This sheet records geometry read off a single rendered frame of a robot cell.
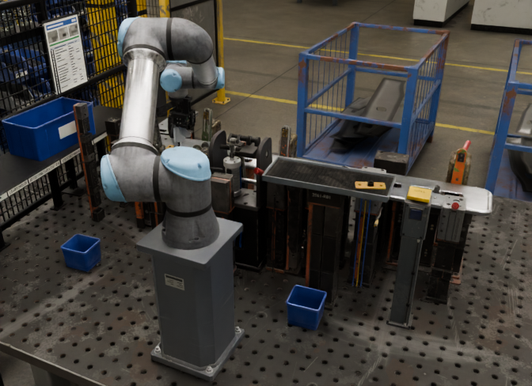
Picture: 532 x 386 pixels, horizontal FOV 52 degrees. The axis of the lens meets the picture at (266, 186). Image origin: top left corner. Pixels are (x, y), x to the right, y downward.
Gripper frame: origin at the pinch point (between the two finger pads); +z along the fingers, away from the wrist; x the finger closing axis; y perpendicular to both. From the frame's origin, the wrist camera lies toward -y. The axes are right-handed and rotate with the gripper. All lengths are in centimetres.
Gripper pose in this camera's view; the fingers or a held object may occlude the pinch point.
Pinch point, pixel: (176, 143)
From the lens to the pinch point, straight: 219.0
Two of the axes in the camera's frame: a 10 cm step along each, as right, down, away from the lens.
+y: 9.4, 1.8, -3.0
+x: 3.5, -4.4, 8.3
